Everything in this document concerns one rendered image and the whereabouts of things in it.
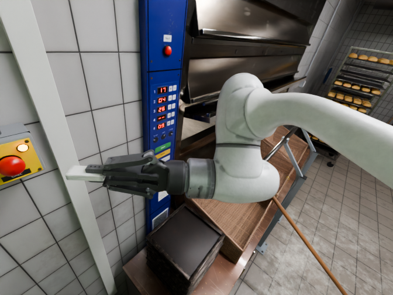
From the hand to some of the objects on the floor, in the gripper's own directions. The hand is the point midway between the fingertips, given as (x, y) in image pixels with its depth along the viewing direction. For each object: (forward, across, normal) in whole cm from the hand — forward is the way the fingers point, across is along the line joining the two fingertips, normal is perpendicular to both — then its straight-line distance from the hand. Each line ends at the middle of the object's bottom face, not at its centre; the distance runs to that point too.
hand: (87, 172), depth 37 cm
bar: (-100, +146, +58) cm, 186 cm away
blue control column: (+55, +146, +105) cm, 188 cm away
